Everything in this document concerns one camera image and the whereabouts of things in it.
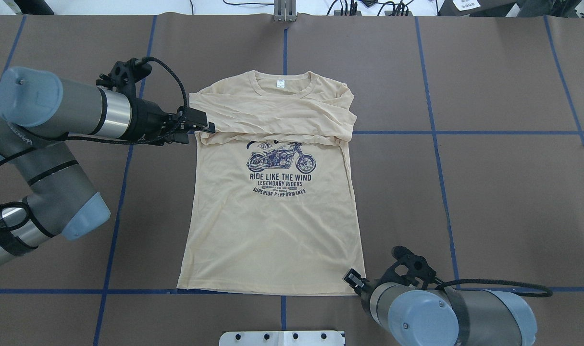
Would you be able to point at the aluminium frame post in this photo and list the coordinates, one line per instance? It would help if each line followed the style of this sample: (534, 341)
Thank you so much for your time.
(285, 11)

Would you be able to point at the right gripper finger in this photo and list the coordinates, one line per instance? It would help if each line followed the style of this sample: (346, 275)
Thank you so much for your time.
(355, 280)

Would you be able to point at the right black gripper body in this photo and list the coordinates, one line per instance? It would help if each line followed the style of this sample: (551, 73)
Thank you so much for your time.
(354, 278)

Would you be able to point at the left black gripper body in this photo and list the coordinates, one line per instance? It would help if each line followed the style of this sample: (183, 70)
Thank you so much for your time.
(148, 120)

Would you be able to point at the white metal base plate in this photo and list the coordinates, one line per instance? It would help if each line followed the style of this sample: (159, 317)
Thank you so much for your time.
(284, 338)

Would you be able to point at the beige long-sleeve printed t-shirt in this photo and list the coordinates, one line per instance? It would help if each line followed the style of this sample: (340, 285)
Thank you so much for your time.
(274, 209)

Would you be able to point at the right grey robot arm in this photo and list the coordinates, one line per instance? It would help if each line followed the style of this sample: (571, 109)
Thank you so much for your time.
(448, 317)

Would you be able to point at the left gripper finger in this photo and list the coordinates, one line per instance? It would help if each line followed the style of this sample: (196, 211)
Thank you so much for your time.
(210, 128)
(194, 119)

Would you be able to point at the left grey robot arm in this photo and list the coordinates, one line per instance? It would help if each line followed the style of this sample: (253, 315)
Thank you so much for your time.
(40, 112)

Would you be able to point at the dark labelled box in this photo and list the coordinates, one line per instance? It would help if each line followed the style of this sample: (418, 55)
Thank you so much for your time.
(475, 8)

